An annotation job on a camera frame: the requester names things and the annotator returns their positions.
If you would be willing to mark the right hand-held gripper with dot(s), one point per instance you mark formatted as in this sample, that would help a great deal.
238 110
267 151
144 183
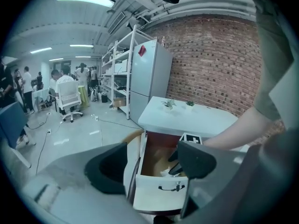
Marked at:
190 138

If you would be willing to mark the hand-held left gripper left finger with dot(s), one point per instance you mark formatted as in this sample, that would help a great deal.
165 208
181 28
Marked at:
107 171

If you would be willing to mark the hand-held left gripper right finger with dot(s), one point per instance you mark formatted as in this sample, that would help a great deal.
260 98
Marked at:
198 162

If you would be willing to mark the white plastic bag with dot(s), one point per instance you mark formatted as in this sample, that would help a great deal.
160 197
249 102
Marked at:
165 172

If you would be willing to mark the white drawer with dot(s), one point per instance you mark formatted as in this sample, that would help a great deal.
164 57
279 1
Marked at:
158 195

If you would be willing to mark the person's right forearm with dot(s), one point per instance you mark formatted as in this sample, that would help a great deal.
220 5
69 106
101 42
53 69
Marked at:
240 129

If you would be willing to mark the white cabinet top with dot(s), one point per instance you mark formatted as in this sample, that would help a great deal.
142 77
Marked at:
198 120

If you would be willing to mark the white power strip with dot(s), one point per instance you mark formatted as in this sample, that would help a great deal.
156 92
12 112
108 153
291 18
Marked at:
96 118
48 131

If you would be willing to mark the small potted plant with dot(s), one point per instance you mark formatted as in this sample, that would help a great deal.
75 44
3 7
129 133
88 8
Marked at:
168 104
190 105

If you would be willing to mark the cardboard box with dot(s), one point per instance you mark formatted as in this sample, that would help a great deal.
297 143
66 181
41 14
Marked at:
119 102

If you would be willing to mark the white office chair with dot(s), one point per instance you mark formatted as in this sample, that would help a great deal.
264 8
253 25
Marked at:
69 94

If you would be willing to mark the white metal shelf rack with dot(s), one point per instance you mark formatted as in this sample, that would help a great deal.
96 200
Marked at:
116 78

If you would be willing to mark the white refrigerator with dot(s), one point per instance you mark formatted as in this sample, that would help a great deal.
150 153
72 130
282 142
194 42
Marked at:
149 71

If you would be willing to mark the table with white cloth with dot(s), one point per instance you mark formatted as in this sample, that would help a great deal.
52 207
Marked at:
40 97

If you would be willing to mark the blue padded panel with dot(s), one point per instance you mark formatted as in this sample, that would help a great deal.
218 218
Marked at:
11 122

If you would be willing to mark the red paper tag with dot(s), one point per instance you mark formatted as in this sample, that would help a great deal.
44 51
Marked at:
142 51

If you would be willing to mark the small bottle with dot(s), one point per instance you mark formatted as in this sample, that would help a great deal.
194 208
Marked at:
163 41

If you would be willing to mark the small black mounted device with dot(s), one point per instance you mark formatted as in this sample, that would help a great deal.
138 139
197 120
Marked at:
129 25

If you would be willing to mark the ceiling air vent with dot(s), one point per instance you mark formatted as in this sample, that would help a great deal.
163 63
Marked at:
116 22

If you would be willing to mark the bundle of white ceiling pipes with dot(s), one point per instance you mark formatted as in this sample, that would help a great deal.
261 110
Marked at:
198 6

